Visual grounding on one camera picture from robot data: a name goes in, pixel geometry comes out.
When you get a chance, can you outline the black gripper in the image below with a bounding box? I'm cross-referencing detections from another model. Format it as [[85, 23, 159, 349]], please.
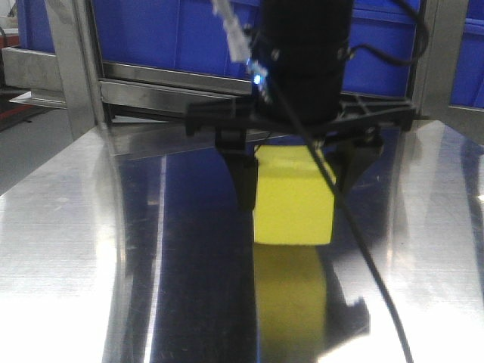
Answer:
[[185, 94, 419, 213]]

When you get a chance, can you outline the yellow foam block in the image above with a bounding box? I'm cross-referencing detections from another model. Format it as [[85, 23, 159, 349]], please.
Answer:
[[253, 145, 334, 246]]

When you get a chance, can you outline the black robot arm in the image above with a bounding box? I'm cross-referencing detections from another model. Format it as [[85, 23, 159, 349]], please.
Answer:
[[185, 1, 415, 210]]

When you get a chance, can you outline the stainless steel shelf rack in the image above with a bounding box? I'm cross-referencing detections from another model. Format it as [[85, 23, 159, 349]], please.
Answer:
[[2, 1, 483, 153]]

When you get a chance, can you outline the large blue plastic bin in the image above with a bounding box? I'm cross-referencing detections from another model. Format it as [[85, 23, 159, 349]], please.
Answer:
[[14, 0, 417, 98]]

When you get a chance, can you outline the black cable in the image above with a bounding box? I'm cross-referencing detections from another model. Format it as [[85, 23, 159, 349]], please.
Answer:
[[264, 0, 430, 363]]

